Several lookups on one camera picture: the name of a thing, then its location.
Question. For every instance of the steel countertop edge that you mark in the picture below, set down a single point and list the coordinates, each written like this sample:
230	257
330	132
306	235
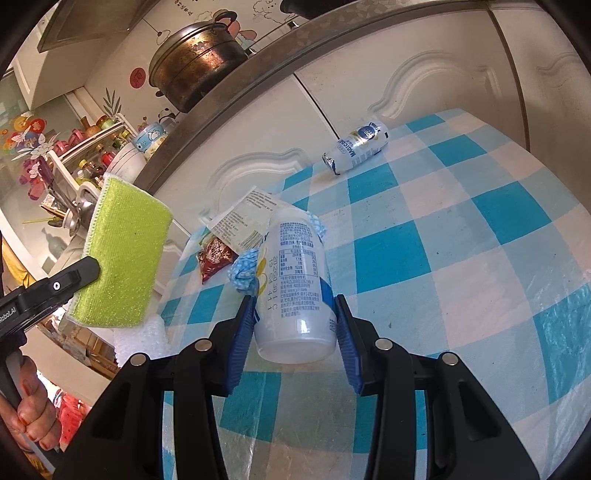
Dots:
273	64

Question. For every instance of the white foam fruit net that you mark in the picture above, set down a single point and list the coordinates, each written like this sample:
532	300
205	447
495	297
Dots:
148	338

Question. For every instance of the blue white cartoon cup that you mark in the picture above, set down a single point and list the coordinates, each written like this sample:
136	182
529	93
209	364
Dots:
149	139

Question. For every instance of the brass cooking pot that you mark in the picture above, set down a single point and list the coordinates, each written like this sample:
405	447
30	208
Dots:
192	61

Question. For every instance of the white ceramic bowl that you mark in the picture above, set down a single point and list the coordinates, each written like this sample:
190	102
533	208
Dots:
127	163

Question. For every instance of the blue white checkered tablecloth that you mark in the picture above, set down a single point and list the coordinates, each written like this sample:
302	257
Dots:
453	238

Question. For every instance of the green scouring sponge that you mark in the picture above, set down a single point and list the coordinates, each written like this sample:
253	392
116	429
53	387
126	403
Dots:
126	237

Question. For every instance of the red gold snack bag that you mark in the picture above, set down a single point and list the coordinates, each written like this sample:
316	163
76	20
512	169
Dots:
213	256

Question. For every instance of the white plastic bottle blue label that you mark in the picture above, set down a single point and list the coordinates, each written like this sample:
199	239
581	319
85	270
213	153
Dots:
295	312

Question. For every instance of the white dish rack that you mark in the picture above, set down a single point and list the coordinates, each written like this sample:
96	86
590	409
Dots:
79	174

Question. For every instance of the blue patterned cloth bundle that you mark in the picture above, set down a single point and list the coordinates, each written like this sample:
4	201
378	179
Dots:
242	273

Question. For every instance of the person's left hand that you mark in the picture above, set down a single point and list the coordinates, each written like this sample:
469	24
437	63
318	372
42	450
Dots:
35	419

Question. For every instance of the crushed white blue bottle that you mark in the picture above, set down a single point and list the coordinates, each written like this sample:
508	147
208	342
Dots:
358	147

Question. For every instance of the white cabinet door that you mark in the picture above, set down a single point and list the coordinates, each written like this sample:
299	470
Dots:
275	136

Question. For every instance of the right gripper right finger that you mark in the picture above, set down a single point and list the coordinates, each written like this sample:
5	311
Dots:
468	436

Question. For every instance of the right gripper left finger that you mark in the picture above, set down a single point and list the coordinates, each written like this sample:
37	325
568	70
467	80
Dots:
121	438

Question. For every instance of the grey printed flat packet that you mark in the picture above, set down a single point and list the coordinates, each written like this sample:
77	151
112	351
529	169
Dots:
242	226

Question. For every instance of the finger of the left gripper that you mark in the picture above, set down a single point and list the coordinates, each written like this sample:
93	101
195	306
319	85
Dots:
48	294

